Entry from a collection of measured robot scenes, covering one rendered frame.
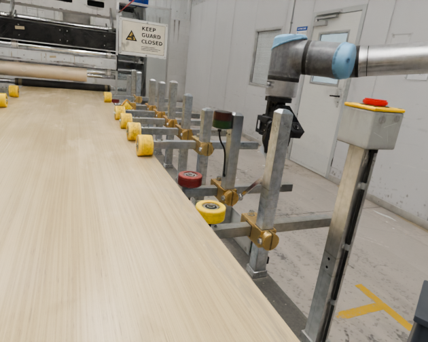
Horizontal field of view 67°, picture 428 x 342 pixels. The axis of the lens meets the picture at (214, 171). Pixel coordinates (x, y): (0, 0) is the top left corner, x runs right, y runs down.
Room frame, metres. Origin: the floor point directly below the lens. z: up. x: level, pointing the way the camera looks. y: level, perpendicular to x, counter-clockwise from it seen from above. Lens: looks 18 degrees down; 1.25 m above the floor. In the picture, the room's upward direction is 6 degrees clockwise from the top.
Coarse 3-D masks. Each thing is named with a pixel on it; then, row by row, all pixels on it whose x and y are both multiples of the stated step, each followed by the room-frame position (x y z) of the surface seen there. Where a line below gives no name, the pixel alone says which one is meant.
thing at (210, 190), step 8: (240, 184) 1.12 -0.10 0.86; (248, 184) 1.13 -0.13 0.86; (288, 184) 1.18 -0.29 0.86; (184, 192) 1.01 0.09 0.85; (192, 192) 1.02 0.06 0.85; (200, 192) 1.03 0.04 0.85; (208, 192) 1.04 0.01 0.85; (216, 192) 1.05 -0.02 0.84; (240, 192) 1.09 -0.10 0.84; (256, 192) 1.12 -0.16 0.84
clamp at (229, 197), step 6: (216, 180) 1.10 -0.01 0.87; (216, 186) 1.06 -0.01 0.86; (222, 192) 1.02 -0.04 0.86; (228, 192) 1.00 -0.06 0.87; (234, 192) 1.01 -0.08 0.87; (222, 198) 1.00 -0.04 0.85; (228, 198) 1.00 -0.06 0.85; (234, 198) 1.01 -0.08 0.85; (228, 204) 1.00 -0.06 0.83; (234, 204) 1.01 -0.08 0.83
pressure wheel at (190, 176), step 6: (180, 174) 1.01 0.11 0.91; (186, 174) 1.03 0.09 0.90; (192, 174) 1.03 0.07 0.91; (198, 174) 1.03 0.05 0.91; (180, 180) 1.00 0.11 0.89; (186, 180) 0.99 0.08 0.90; (192, 180) 0.99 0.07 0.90; (198, 180) 1.00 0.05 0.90; (186, 186) 0.99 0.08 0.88; (192, 186) 0.99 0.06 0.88; (198, 186) 1.00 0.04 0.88
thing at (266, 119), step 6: (270, 96) 0.96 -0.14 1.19; (270, 102) 0.99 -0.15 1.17; (276, 102) 0.97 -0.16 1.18; (282, 102) 0.97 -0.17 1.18; (288, 102) 0.95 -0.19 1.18; (270, 108) 0.99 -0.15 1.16; (264, 114) 1.02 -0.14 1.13; (270, 114) 0.98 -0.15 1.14; (264, 120) 0.97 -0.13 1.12; (270, 120) 0.95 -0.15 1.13; (264, 126) 0.98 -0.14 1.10; (270, 126) 0.94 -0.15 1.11
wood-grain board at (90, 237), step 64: (0, 128) 1.38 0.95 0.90; (64, 128) 1.51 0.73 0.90; (0, 192) 0.74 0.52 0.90; (64, 192) 0.78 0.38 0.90; (128, 192) 0.83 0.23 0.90; (0, 256) 0.48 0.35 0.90; (64, 256) 0.50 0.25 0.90; (128, 256) 0.53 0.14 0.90; (192, 256) 0.55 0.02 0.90; (0, 320) 0.35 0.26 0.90; (64, 320) 0.36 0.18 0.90; (128, 320) 0.37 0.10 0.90; (192, 320) 0.39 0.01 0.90; (256, 320) 0.40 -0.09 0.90
